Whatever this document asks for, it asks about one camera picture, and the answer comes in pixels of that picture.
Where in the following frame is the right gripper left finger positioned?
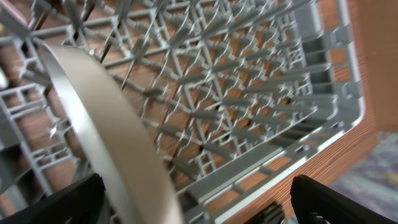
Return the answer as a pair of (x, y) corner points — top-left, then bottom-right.
(1, 173), (105, 224)

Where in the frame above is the grey dishwasher rack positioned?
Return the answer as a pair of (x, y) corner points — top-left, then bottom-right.
(1, 1), (364, 223)

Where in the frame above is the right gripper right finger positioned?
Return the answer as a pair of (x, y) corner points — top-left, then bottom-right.
(290, 175), (397, 224)

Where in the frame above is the grey round plate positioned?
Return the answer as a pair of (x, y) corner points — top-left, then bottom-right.
(40, 44), (185, 224)

